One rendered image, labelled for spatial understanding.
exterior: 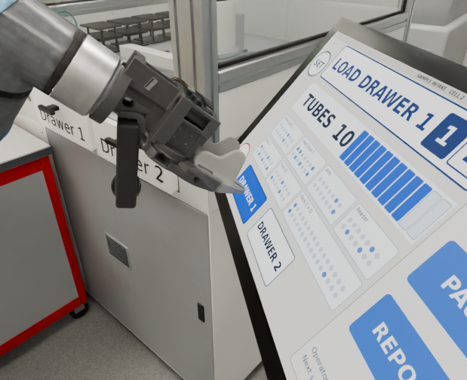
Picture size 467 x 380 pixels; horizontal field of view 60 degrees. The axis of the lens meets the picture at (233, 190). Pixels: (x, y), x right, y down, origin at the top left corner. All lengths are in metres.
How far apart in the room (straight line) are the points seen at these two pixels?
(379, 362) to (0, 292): 1.32
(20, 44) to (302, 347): 0.37
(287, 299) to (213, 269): 0.57
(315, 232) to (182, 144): 0.18
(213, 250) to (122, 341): 0.84
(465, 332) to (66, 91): 0.39
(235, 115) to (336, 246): 0.48
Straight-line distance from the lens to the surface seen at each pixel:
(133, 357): 1.63
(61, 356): 1.71
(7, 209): 1.38
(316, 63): 0.60
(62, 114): 1.19
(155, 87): 0.45
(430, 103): 0.42
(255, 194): 0.53
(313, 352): 0.37
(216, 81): 0.75
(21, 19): 0.44
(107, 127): 1.01
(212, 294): 1.02
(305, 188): 0.46
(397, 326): 0.33
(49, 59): 0.43
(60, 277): 1.60
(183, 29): 0.74
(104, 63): 0.44
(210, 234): 0.89
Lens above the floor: 1.30
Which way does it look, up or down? 32 degrees down
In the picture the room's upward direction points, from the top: straight up
